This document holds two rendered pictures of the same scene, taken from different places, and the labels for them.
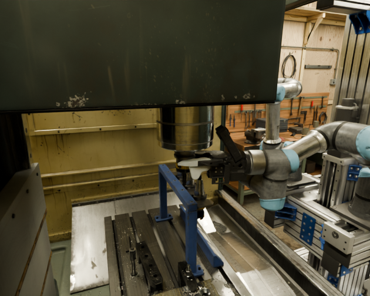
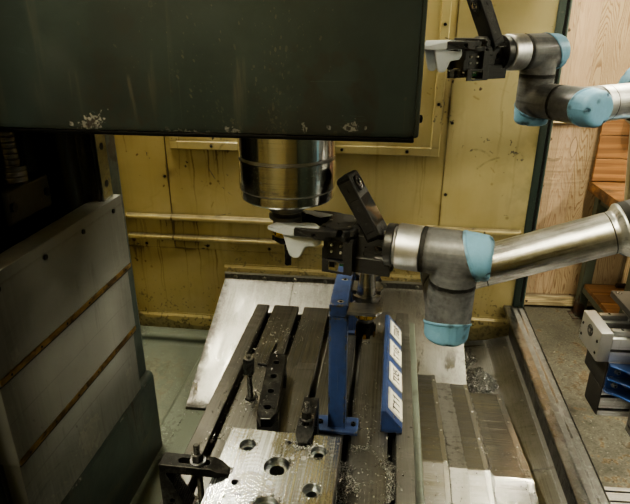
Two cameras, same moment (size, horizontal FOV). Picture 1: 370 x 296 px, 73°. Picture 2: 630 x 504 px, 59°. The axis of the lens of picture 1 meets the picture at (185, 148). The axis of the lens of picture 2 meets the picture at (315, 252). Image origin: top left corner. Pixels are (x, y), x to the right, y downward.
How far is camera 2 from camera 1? 48 cm
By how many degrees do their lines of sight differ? 26
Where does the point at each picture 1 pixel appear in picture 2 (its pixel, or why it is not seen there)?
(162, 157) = (391, 215)
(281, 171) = (448, 273)
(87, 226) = (238, 314)
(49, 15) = (56, 12)
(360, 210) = not seen: outside the picture
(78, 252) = (214, 352)
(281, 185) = (449, 299)
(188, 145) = (268, 198)
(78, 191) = (236, 252)
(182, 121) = (257, 159)
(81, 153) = not seen: hidden behind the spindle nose
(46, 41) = (55, 44)
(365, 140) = not seen: outside the picture
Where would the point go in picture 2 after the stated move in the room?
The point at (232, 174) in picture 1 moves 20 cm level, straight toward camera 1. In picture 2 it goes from (363, 262) to (282, 306)
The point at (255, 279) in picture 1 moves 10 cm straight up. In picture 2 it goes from (476, 487) to (480, 453)
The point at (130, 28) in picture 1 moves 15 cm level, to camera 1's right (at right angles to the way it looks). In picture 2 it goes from (152, 22) to (247, 22)
